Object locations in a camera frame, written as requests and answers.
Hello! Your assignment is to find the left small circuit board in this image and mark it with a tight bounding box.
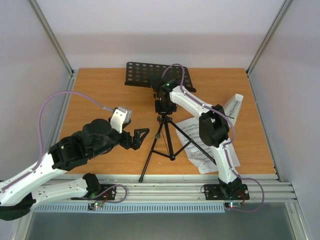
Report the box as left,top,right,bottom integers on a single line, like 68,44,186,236
87,202,104,211

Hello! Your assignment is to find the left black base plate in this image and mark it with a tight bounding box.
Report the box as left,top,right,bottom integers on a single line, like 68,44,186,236
71,184,128,202

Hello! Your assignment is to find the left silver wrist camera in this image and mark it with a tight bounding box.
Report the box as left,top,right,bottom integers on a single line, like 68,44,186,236
109,106,132,134

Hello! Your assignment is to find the grey slotted cable duct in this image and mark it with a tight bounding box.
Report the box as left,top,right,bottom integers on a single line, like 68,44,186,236
34,202,225,214

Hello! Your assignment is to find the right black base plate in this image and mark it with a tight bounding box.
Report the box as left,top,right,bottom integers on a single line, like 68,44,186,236
200,184,250,201

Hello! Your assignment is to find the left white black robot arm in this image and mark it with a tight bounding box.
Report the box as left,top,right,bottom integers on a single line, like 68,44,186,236
0,118,150,221

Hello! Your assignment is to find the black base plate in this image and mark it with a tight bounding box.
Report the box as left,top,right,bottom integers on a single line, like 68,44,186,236
71,184,128,202
200,184,250,201

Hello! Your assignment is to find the small circuit board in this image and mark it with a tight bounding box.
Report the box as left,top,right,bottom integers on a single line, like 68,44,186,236
87,202,104,211
224,201,242,209

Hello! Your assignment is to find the right small circuit board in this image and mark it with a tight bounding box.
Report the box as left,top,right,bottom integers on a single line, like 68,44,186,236
224,201,242,209

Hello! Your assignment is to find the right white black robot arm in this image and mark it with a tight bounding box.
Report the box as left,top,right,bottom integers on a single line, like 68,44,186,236
150,77,242,198

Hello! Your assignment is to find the white metronome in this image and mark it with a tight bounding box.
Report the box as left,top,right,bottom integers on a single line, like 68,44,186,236
223,93,244,126

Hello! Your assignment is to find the black music stand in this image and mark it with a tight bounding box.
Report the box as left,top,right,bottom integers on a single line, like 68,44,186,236
124,62,216,183

